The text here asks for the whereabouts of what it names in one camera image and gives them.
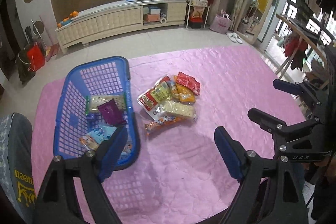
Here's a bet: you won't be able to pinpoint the cream TV cabinet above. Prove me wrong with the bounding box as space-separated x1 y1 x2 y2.
55 0 187 53

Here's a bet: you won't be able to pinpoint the oranges on cabinet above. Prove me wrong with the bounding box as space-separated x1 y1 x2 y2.
57 11 79 28

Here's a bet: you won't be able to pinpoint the red bag on floor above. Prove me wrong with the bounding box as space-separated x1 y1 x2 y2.
27 43 45 72

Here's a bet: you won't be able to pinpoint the teal striped snack bag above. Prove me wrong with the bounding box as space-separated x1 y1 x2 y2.
79 124 117 151

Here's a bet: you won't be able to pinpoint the blue plastic basket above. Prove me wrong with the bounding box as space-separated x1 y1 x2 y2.
53 56 140 170

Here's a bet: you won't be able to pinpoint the red snack packet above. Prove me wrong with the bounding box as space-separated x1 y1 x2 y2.
176 72 201 96

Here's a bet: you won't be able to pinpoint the orange striped snack bar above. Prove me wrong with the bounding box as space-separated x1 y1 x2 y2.
144 115 184 135

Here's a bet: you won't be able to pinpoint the white slippers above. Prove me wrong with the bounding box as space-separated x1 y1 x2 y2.
226 32 243 44

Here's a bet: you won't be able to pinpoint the pink gift bag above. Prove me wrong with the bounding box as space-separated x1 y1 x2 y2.
210 10 232 34

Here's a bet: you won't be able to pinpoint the standing mirror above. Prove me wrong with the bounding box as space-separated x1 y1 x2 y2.
234 0 273 45

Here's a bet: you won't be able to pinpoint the large cracker pack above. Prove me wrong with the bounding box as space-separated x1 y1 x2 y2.
159 101 197 119

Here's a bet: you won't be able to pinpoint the purple snack packet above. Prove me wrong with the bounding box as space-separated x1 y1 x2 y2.
97 99 126 126

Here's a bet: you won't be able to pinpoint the orange bun snack packet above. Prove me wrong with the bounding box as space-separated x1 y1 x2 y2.
171 83 195 103

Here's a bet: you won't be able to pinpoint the grey lace cushion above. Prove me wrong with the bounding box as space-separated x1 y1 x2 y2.
1 113 37 223

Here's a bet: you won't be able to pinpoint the green-edged cracker pack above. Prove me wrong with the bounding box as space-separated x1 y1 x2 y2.
85 93 126 114

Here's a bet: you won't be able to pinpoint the red pickle snack pouch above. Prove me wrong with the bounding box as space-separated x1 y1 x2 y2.
137 75 172 120

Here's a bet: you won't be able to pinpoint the pink quilted table cloth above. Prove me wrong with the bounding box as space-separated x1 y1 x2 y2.
32 46 304 223

